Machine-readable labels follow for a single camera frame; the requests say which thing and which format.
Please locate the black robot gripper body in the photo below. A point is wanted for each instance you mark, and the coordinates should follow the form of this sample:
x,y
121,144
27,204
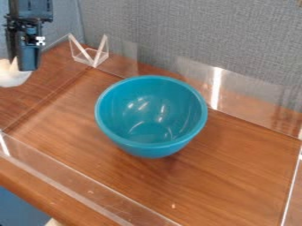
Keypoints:
x,y
27,15

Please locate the clear acrylic front barrier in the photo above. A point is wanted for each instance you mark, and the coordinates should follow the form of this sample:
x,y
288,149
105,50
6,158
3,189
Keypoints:
x,y
110,203

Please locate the clear acrylic corner bracket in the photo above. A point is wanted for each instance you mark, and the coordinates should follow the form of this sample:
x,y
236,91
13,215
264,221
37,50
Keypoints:
x,y
89,56

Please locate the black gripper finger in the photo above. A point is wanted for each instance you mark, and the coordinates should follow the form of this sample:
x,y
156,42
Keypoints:
x,y
29,52
11,44

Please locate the blue plastic bowl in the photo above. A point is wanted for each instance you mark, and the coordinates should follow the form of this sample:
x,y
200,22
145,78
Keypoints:
x,y
152,114

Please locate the clear acrylic back barrier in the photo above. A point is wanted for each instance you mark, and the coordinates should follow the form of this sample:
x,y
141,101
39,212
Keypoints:
x,y
256,100

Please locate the clear acrylic barrier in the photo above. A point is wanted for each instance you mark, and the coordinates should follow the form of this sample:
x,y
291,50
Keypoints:
x,y
256,100
110,203

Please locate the brown white plush mushroom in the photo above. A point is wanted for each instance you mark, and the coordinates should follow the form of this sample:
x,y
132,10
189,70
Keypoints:
x,y
11,76

